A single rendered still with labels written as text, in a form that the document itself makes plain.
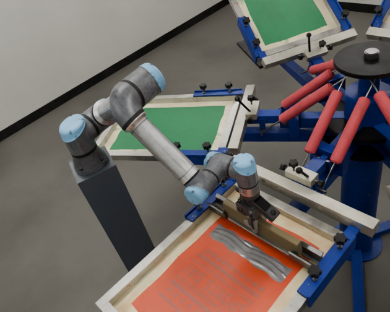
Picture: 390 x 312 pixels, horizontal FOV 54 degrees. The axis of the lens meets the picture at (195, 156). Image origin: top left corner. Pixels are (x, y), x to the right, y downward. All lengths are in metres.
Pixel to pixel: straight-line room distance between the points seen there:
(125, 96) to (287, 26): 1.49
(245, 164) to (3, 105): 3.93
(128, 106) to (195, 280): 0.69
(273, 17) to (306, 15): 0.20
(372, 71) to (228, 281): 1.03
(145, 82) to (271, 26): 1.36
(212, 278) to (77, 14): 4.10
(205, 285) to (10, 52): 3.84
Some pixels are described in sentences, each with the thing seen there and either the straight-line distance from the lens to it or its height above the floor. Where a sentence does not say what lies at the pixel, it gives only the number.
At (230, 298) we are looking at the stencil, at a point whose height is 0.96.
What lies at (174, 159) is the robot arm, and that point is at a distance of 1.25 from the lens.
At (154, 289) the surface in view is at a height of 0.96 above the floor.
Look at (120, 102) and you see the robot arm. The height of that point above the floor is 1.61.
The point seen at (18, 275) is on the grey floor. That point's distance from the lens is 3.30.
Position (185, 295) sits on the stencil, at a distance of 1.48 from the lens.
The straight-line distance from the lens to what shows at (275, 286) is 1.45.
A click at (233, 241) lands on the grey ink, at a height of 0.96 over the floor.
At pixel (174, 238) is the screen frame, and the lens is 1.60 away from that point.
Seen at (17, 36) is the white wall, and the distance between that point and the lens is 4.82.
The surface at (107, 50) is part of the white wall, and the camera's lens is 5.34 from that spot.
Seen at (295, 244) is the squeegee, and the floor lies 1.06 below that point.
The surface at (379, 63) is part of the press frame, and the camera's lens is 1.82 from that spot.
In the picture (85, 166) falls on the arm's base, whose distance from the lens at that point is 1.70.
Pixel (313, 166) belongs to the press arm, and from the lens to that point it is 1.70.
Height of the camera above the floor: 2.21
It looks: 39 degrees down
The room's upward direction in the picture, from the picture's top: 16 degrees counter-clockwise
